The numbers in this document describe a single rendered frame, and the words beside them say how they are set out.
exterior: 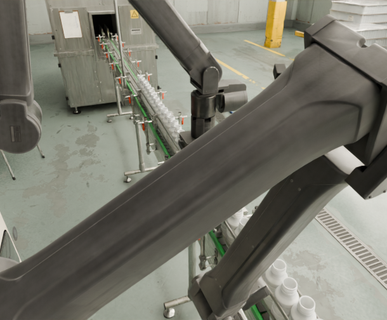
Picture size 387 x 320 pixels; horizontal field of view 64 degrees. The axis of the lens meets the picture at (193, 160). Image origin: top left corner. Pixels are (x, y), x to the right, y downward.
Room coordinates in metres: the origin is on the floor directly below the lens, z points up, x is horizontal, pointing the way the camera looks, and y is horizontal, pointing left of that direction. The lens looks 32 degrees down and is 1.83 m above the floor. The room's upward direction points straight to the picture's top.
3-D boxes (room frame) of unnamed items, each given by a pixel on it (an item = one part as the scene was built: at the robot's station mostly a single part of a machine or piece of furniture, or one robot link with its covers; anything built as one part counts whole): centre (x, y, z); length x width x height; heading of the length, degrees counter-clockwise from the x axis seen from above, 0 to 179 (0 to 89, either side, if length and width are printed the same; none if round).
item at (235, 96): (0.68, -0.06, 1.60); 0.12 x 0.09 x 0.12; 110
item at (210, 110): (0.66, -0.03, 1.57); 0.07 x 0.06 x 0.07; 110
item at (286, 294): (0.49, -0.24, 1.08); 0.06 x 0.06 x 0.17
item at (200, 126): (0.66, -0.02, 1.51); 0.10 x 0.07 x 0.07; 110
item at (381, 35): (6.70, -3.21, 0.42); 1.23 x 1.04 x 0.83; 112
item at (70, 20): (4.22, 1.55, 1.22); 0.23 x 0.03 x 0.32; 110
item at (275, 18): (8.77, -2.14, 0.55); 0.40 x 0.40 x 1.10; 20
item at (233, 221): (0.77, -0.14, 1.08); 0.06 x 0.06 x 0.17
